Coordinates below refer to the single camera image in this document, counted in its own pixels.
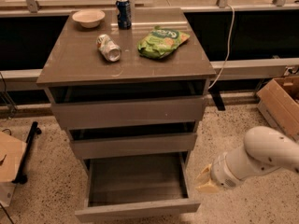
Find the silver crushed can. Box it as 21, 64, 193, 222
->
96, 35, 121, 63

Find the grey bottom drawer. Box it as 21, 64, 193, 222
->
75, 153, 200, 223

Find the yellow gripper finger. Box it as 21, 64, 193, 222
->
196, 182, 219, 193
196, 164, 211, 185

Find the grey top drawer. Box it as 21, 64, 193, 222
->
51, 79, 206, 130

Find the cream ceramic bowl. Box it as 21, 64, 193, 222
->
72, 9, 106, 28

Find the cardboard box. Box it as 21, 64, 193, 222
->
257, 77, 299, 141
0, 131, 28, 208

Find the green chip bag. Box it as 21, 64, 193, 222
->
137, 26, 190, 59

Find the blue soda can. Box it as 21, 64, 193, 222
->
116, 0, 132, 29

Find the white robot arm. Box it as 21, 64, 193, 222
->
196, 126, 299, 193

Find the grey drawer cabinet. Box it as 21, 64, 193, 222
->
36, 7, 217, 173

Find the cardboard box right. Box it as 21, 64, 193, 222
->
257, 77, 299, 141

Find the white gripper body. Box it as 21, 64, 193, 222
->
210, 152, 243, 189

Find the grey drawer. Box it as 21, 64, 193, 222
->
75, 153, 200, 223
51, 79, 206, 130
69, 122, 197, 160

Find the grey middle drawer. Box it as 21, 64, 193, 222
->
69, 122, 197, 160

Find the white cable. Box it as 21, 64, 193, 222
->
207, 4, 235, 91

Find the black stand leg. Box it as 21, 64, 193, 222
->
13, 121, 42, 184

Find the cardboard box left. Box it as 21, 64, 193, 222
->
0, 131, 28, 208

